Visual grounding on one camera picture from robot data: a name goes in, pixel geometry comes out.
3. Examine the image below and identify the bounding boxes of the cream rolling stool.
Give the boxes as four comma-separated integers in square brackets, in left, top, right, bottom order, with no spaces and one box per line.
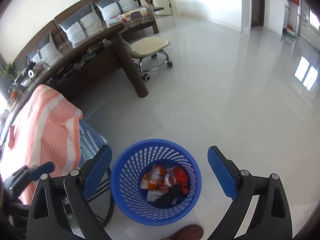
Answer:
[124,37,173,82]

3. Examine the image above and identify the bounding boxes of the grey blue cushion far right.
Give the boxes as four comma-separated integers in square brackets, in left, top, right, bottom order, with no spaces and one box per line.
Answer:
[95,0,138,28]

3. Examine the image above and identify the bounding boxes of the black foam mesh sleeve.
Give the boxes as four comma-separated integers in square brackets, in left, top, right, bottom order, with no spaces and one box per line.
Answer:
[155,185,184,209]

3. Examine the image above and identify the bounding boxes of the red plastic bag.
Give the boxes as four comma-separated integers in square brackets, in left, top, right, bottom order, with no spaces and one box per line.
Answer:
[172,166,189,194]

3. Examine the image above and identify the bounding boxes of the orange striped tablecloth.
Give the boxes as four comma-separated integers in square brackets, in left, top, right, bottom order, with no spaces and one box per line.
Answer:
[1,85,83,179]

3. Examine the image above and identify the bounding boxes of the grey blue cushion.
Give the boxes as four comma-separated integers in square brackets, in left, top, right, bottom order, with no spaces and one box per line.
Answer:
[28,32,63,67]
[95,0,138,28]
[59,2,103,48]

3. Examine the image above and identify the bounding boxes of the brown wooden sofa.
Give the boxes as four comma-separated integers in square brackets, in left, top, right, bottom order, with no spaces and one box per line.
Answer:
[12,0,166,68]

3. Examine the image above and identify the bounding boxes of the brown shoe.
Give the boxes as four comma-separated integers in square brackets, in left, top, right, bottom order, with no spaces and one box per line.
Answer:
[165,225,204,240]

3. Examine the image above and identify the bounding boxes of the shiny red foil snack bag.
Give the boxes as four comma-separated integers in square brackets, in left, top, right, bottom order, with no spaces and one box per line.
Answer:
[158,173,176,193]

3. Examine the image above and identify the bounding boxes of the white orange wrapper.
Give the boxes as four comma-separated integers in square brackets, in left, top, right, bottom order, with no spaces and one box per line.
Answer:
[140,165,167,190]

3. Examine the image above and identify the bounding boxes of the floral sofa blanket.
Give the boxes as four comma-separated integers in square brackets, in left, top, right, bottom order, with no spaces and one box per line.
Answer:
[105,5,155,30]

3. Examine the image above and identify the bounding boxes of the red long snack wrapper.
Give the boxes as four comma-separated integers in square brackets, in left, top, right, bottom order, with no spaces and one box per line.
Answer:
[8,125,15,149]

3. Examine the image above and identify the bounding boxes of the green potted plant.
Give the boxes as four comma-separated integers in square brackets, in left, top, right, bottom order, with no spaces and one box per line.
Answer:
[1,62,17,81]

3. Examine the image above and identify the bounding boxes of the glass tray with tape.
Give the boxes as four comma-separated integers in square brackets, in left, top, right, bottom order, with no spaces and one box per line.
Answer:
[13,61,50,89]

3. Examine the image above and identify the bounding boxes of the blue plastic trash basket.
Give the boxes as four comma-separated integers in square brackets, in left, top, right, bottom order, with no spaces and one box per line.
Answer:
[111,139,201,226]

